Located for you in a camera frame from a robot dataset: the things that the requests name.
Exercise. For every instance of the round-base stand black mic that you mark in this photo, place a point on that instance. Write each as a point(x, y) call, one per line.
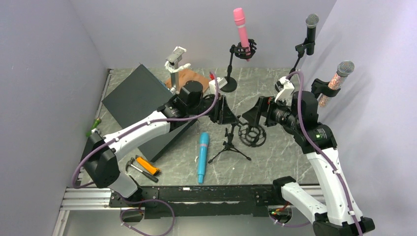
point(298, 62)

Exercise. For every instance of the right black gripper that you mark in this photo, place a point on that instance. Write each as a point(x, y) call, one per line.
point(253, 116)

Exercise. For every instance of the wooden board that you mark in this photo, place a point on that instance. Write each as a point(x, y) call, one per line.
point(187, 75)

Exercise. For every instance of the glitter microphone silver grille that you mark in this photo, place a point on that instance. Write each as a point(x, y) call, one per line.
point(344, 69)

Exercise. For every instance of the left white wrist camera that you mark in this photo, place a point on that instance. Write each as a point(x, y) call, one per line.
point(213, 86)

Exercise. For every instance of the green valve fitting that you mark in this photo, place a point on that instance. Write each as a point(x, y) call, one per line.
point(94, 126)

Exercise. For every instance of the round-base stand with shock mount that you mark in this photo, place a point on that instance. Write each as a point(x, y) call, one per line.
point(232, 83)

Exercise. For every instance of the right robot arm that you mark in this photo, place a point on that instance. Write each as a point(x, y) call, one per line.
point(339, 215)

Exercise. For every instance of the black microphone silver grille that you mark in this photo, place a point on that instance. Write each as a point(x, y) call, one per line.
point(311, 23)

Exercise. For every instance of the dark grey rack unit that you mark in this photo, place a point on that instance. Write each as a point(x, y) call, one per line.
point(133, 94)

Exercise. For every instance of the silver white bracket stand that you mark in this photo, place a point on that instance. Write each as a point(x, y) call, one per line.
point(172, 66)

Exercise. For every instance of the small black hammer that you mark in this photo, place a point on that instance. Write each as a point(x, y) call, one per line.
point(146, 174)

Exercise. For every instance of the pink microphone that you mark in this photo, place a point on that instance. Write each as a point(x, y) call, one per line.
point(242, 31)

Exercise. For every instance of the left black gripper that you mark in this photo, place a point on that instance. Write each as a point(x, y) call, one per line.
point(222, 114)

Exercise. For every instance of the blue microphone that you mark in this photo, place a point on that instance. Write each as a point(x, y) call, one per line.
point(203, 148)

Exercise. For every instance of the orange utility knife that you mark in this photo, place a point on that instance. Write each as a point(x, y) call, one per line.
point(148, 166)

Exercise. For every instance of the black tripod shock-mount stand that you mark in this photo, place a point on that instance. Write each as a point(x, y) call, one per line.
point(250, 136)

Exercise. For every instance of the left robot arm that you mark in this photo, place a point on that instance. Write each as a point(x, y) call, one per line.
point(101, 155)

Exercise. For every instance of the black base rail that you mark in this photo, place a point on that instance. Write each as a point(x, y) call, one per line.
point(209, 200)

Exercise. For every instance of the round-base stand glitter mic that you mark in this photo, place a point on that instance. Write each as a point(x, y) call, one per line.
point(319, 87)

